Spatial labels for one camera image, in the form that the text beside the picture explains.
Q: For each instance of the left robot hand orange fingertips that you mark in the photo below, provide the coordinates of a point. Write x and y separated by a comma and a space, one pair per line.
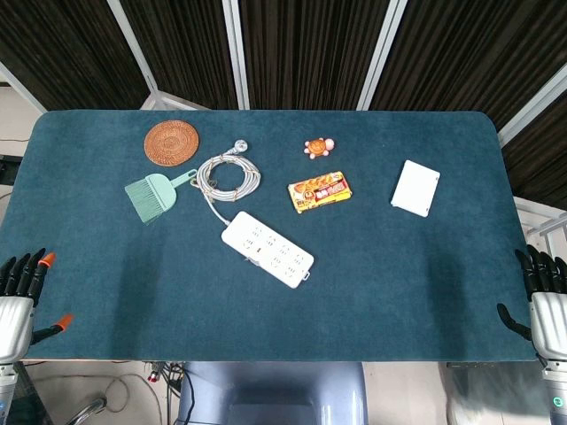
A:
15, 319

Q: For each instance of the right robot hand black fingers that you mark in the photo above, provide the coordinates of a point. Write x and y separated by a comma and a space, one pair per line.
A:
551, 319

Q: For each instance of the white power strip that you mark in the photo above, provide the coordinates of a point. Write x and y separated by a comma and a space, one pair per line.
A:
283, 261

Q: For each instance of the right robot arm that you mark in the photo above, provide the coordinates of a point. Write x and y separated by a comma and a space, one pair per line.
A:
556, 394

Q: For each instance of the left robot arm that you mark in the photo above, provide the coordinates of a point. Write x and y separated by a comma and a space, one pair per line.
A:
5, 389

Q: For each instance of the green hand brush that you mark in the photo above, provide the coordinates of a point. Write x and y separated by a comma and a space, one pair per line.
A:
153, 195

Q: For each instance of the white metal rack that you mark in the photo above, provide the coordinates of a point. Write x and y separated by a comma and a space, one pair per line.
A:
542, 226

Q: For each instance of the chrome metal leg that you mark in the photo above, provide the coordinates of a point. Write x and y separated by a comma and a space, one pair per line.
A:
90, 407

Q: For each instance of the white flat box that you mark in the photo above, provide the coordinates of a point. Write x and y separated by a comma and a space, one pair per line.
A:
415, 188

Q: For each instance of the teal carpet table mat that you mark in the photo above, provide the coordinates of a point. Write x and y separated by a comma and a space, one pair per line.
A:
363, 265

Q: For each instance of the round woven brown coaster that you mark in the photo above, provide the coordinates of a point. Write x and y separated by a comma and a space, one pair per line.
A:
171, 143

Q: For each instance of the yellow snack pack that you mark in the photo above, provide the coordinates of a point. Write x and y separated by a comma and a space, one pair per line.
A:
320, 191

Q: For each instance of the blue grey robot torso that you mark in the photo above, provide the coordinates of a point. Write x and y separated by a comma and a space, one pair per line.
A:
270, 394

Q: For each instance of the orange turtle toy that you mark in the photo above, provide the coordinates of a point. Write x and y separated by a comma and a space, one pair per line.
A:
319, 147

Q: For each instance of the dark partition panel white frame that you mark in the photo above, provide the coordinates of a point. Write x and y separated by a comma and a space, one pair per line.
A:
305, 44
545, 155
190, 44
465, 44
66, 44

